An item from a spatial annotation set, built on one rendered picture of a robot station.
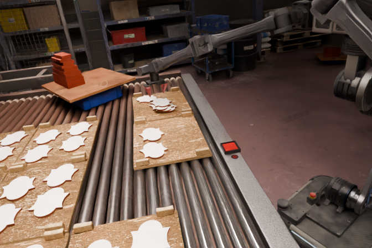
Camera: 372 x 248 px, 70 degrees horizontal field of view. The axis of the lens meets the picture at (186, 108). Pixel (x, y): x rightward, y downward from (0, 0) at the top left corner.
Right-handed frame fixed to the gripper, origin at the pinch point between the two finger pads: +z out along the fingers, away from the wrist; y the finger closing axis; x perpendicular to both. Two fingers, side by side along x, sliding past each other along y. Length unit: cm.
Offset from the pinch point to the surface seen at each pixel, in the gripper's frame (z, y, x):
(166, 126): 7.5, -9.6, -29.1
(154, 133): 6.6, -19.2, -33.0
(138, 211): 9, -46, -74
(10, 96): 9, -82, 96
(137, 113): 7.9, -16.0, -2.5
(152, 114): 7.8, -9.0, -9.9
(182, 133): 7.4, -6.9, -41.4
